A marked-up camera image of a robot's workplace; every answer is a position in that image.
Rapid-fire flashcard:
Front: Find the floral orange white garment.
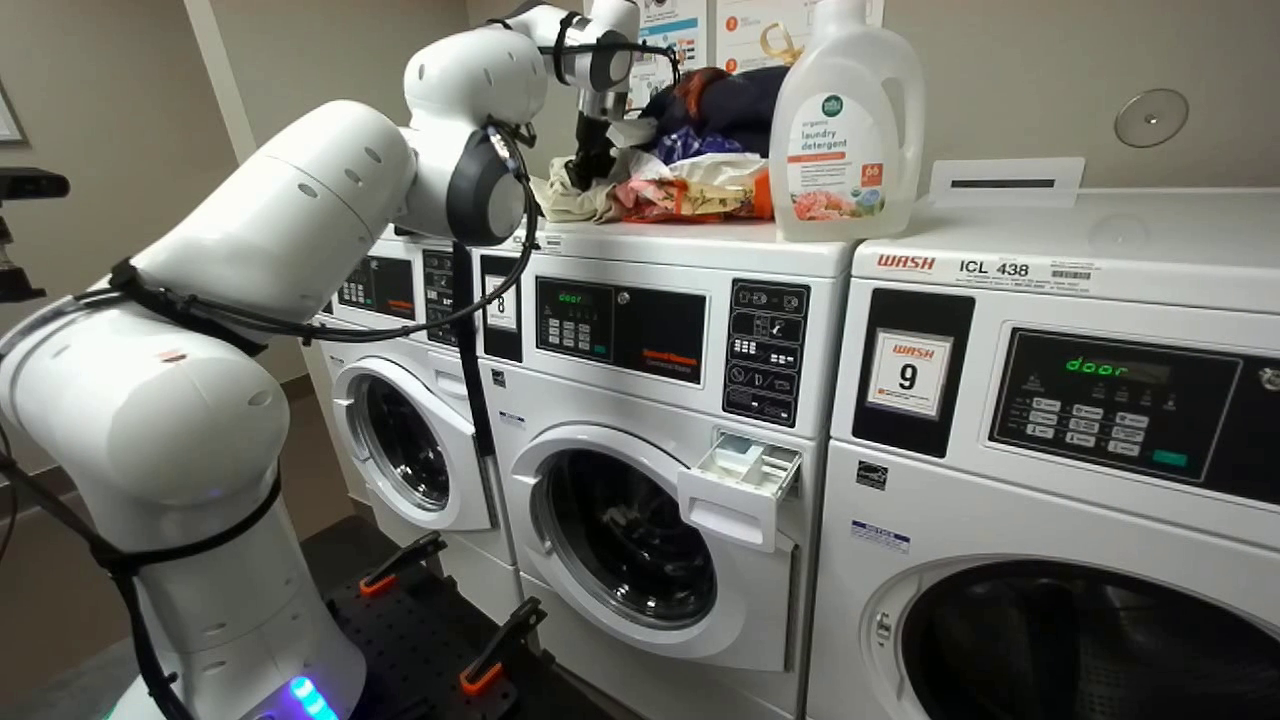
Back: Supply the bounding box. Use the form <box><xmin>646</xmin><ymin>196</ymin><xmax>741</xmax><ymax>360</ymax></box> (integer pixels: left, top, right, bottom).
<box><xmin>604</xmin><ymin>147</ymin><xmax>779</xmax><ymax>227</ymax></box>

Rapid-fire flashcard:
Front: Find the white washer with open drawer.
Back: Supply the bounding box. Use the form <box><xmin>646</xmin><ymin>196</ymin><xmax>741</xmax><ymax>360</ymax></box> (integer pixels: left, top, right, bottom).
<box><xmin>458</xmin><ymin>211</ymin><xmax>861</xmax><ymax>720</ymax></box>

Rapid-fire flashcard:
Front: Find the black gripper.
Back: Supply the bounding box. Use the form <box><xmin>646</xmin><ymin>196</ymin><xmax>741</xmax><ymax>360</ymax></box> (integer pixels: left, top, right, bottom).
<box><xmin>565</xmin><ymin>108</ymin><xmax>627</xmax><ymax>192</ymax></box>

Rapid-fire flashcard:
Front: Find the wall poster with orange print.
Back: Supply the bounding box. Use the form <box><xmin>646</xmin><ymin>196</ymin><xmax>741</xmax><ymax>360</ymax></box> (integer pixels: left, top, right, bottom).
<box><xmin>710</xmin><ymin>0</ymin><xmax>819</xmax><ymax>80</ymax></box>

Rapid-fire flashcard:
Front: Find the white laundry detergent bottle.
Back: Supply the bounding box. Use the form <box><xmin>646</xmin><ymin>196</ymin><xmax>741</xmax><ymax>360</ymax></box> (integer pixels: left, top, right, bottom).
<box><xmin>763</xmin><ymin>0</ymin><xmax>934</xmax><ymax>244</ymax></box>

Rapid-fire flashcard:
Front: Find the navy garment with orange stripes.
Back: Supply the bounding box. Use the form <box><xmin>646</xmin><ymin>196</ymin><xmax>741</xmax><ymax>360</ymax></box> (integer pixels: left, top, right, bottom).
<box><xmin>639</xmin><ymin>64</ymin><xmax>794</xmax><ymax>171</ymax></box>

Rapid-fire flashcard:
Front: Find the small white washing machine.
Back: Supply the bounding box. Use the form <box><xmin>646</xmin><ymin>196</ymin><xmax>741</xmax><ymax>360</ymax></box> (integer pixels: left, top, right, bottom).
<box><xmin>297</xmin><ymin>223</ymin><xmax>527</xmax><ymax>624</ymax></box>

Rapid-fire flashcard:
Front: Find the framed wall picture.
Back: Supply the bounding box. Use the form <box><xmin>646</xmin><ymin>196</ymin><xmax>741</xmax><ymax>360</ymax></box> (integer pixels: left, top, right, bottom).
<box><xmin>0</xmin><ymin>80</ymin><xmax>33</xmax><ymax>156</ymax></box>

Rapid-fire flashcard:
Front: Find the thin black pole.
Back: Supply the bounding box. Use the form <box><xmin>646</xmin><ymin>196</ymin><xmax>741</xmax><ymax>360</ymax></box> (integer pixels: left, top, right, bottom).
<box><xmin>446</xmin><ymin>236</ymin><xmax>535</xmax><ymax>613</ymax></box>

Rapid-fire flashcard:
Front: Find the orange handled black clamp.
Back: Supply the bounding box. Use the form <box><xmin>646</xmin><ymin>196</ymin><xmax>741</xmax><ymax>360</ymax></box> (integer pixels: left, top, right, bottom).
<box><xmin>351</xmin><ymin>529</ymin><xmax>451</xmax><ymax>603</ymax></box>
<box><xmin>451</xmin><ymin>590</ymin><xmax>551</xmax><ymax>701</ymax></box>

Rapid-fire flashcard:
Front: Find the white sign holder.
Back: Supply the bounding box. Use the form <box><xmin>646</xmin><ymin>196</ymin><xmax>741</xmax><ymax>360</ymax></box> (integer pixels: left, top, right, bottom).
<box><xmin>925</xmin><ymin>150</ymin><xmax>1089</xmax><ymax>211</ymax></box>

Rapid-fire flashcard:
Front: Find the white washer numbered nine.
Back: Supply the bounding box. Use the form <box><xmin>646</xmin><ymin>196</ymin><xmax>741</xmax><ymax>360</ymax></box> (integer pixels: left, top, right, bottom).
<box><xmin>803</xmin><ymin>185</ymin><xmax>1280</xmax><ymax>720</ymax></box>

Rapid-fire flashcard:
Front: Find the round wall plate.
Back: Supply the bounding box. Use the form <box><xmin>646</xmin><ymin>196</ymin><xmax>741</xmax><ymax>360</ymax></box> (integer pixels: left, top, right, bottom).
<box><xmin>1109</xmin><ymin>84</ymin><xmax>1194</xmax><ymax>150</ymax></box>

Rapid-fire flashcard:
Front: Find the black base platform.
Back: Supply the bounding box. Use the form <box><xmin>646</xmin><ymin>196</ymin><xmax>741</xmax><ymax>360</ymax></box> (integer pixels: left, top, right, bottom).
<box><xmin>297</xmin><ymin>513</ymin><xmax>621</xmax><ymax>720</ymax></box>

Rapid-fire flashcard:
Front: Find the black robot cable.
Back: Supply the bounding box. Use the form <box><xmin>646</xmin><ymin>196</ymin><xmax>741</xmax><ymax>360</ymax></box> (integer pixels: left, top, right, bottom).
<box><xmin>0</xmin><ymin>6</ymin><xmax>684</xmax><ymax>720</ymax></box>

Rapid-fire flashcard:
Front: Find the black camera stand device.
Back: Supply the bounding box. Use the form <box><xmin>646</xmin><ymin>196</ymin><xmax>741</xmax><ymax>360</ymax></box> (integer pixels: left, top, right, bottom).
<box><xmin>0</xmin><ymin>164</ymin><xmax>77</xmax><ymax>306</ymax></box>

